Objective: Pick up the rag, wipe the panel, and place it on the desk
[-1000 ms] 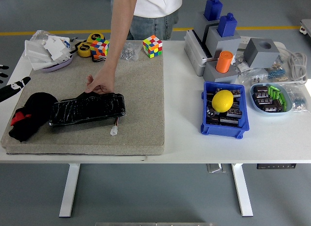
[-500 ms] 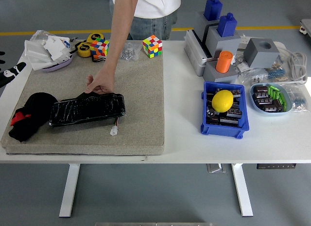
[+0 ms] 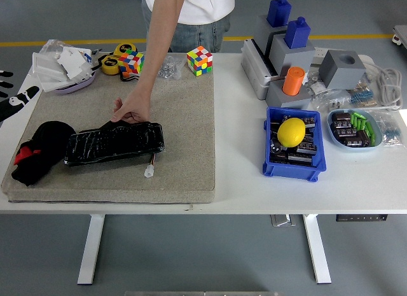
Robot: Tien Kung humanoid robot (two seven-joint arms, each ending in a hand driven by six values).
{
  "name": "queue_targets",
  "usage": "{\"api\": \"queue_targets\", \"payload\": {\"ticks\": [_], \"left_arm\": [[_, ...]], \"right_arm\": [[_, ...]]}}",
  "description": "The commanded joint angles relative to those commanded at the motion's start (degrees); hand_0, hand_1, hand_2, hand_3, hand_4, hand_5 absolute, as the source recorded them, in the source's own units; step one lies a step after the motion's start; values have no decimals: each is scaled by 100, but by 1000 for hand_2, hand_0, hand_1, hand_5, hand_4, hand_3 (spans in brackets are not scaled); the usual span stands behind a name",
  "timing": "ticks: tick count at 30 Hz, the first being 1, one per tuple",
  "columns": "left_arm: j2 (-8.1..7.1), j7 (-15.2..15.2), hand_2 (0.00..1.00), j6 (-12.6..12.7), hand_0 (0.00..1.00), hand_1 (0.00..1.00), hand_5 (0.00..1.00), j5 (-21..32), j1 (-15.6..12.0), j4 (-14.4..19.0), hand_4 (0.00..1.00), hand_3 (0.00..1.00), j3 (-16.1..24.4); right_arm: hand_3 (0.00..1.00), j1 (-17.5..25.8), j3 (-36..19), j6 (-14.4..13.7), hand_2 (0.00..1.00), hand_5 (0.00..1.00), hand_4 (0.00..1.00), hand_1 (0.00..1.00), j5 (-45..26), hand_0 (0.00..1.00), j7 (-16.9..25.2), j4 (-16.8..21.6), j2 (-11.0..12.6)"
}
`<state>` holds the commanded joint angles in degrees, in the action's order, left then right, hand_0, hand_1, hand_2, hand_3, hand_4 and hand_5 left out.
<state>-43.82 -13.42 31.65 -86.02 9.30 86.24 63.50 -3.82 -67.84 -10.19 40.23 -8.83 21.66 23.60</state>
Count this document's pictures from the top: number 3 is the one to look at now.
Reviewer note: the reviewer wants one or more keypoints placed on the black rag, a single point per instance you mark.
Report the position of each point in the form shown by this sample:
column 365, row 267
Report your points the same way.
column 38, row 172

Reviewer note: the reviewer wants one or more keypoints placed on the light blue dish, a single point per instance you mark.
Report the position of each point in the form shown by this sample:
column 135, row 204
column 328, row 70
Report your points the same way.
column 356, row 149

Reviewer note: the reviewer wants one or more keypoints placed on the white plastic part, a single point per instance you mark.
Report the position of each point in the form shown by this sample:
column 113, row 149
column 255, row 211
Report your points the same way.
column 73, row 63

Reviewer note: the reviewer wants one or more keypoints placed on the blue plastic bin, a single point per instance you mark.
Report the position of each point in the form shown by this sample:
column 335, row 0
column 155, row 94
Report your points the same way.
column 292, row 173

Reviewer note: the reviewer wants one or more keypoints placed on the clear bag with plug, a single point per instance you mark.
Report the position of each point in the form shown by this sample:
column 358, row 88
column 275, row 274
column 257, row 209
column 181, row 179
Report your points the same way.
column 330, row 102

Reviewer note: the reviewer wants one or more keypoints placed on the clear plastic bag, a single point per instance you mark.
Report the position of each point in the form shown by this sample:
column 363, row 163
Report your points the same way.
column 51, row 47

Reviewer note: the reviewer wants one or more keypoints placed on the black electrolytic capacitor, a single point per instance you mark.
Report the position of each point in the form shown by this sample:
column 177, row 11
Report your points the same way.
column 342, row 124
column 274, row 130
column 358, row 140
column 341, row 116
column 307, row 148
column 276, row 147
column 310, row 121
column 346, row 132
column 300, row 158

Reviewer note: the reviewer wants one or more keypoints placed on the grey-brown mat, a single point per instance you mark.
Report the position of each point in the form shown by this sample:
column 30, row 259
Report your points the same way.
column 184, row 133

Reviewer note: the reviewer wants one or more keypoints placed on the purple tray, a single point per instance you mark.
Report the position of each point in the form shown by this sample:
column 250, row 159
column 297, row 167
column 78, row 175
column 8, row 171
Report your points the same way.
column 81, row 85

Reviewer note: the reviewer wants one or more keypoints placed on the clear bag of nuts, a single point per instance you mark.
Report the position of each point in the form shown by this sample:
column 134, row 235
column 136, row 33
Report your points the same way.
column 171, row 70

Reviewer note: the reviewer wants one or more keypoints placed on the grey metal bracket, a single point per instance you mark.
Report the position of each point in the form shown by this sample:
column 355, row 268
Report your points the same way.
column 281, row 220

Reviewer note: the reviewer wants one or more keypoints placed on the person's hand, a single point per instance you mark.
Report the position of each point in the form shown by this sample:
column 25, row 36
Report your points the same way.
column 136, row 105

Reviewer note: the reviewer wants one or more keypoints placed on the white cart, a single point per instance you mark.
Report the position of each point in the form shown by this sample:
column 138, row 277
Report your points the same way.
column 400, row 35

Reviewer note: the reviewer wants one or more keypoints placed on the white square plastic lid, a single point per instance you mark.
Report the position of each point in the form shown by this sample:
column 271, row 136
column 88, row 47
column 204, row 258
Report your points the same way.
column 47, row 67

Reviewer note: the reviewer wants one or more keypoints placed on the blue white small part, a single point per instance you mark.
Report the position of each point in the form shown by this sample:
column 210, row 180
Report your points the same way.
column 88, row 57

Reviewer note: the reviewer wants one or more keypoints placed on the orange cylinder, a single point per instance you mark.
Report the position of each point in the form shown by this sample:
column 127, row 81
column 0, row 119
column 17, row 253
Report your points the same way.
column 293, row 81

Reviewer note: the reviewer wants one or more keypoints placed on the colourful Rubik's cube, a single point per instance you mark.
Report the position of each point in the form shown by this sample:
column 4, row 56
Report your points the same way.
column 131, row 62
column 199, row 62

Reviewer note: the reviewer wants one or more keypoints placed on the person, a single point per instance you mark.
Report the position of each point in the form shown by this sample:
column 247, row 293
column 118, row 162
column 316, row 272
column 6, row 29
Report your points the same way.
column 210, row 6

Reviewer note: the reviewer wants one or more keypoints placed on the yellow lemon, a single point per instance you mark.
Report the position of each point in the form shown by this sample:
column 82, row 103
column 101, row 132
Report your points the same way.
column 291, row 132

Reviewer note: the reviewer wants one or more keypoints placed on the white table leg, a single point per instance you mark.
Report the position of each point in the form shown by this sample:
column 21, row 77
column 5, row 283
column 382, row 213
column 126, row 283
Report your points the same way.
column 318, row 251
column 90, row 251

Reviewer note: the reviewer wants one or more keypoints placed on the green battery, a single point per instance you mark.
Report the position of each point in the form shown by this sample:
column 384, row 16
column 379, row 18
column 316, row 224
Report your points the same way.
column 353, row 121
column 362, row 124
column 372, row 138
column 358, row 114

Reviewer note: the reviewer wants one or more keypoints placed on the yellow tape measure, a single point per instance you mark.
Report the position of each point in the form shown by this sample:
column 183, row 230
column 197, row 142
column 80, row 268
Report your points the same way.
column 109, row 65
column 124, row 48

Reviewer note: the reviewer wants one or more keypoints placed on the blue peg block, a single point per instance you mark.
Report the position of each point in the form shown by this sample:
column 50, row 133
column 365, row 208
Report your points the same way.
column 297, row 33
column 279, row 11

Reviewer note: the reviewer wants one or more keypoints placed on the grey block with round hole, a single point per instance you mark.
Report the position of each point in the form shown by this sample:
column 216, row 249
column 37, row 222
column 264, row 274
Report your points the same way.
column 340, row 76

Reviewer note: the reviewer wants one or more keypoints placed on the bag of blue resistors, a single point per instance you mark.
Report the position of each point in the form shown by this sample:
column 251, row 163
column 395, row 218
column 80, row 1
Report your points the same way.
column 391, row 132
column 362, row 97

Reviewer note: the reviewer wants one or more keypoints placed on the grey block holder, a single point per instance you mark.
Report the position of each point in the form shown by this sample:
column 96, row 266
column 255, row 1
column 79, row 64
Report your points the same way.
column 263, row 32
column 292, row 59
column 297, row 102

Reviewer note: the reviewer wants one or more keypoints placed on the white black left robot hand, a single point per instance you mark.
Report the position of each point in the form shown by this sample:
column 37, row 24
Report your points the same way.
column 12, row 105

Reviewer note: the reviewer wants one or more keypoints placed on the small white connector part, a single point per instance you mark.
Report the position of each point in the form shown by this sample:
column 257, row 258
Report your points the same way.
column 316, row 86

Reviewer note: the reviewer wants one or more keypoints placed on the black desk control panel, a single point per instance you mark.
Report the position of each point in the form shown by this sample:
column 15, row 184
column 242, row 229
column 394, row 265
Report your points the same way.
column 361, row 217

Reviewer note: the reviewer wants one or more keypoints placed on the white flat tray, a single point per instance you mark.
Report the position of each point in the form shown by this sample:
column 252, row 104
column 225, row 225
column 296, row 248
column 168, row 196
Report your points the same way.
column 54, row 85

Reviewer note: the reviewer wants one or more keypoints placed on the light grey electrical enclosure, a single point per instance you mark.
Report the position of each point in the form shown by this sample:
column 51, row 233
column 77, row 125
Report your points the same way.
column 251, row 67

